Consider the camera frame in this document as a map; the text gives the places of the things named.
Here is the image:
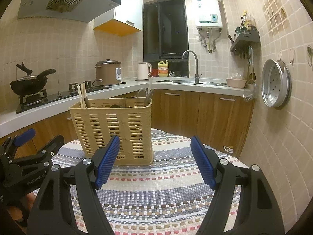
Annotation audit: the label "wooden chopstick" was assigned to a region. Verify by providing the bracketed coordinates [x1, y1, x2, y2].
[81, 83, 87, 108]
[77, 84, 85, 109]

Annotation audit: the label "hanging ladle utensils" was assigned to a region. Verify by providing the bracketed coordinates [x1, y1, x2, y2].
[243, 46, 257, 102]

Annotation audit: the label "steel kitchen faucet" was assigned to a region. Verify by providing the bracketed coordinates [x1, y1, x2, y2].
[182, 50, 203, 84]

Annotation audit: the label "white countertop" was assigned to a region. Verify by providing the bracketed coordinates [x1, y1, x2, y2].
[1, 77, 244, 137]

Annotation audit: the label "black gas stove top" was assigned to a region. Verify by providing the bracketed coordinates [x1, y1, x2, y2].
[16, 80, 112, 114]

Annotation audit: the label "striped woven table mat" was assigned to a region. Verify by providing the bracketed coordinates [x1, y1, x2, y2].
[31, 128, 249, 235]

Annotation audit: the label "black wok with lid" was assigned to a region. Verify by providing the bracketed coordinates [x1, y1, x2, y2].
[10, 62, 56, 96]

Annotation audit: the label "beige plastic utensil basket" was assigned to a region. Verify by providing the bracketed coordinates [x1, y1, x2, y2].
[69, 97, 154, 166]

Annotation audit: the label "wooden base cabinets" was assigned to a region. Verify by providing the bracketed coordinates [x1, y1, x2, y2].
[11, 90, 254, 156]

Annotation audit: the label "round metal steamer tray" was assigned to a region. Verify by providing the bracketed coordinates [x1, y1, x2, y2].
[261, 60, 292, 110]

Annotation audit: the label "beige bowl on counter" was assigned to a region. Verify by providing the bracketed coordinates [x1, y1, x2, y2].
[226, 78, 246, 89]

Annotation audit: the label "brown rice cooker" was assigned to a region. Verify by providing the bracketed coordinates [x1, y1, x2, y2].
[95, 60, 121, 85]

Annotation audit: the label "steel sink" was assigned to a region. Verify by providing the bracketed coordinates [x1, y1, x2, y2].
[158, 79, 227, 87]

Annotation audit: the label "metal scissors in basket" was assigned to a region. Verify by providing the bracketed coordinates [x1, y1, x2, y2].
[136, 88, 154, 107]

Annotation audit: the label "white electric kettle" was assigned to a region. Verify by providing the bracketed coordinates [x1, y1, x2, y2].
[137, 62, 152, 80]

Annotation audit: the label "yellow detergent bottle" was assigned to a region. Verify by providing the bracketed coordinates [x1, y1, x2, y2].
[158, 60, 169, 77]

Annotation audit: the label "grey range hood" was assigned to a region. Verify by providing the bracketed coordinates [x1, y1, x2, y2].
[17, 0, 121, 23]

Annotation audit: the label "white gas water heater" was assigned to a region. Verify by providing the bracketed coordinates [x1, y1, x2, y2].
[192, 0, 223, 29]

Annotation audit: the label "dark window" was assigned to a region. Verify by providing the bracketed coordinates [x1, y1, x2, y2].
[143, 0, 189, 77]

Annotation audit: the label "white spoon handle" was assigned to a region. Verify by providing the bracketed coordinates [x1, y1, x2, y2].
[146, 76, 154, 95]

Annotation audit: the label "metal wall hook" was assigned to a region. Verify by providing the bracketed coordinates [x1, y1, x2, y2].
[307, 45, 313, 67]

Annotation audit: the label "black wall spice shelf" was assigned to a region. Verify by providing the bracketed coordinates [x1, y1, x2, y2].
[230, 31, 261, 57]

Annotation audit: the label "white orange wall cabinet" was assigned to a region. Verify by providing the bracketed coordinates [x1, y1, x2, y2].
[93, 0, 143, 36]

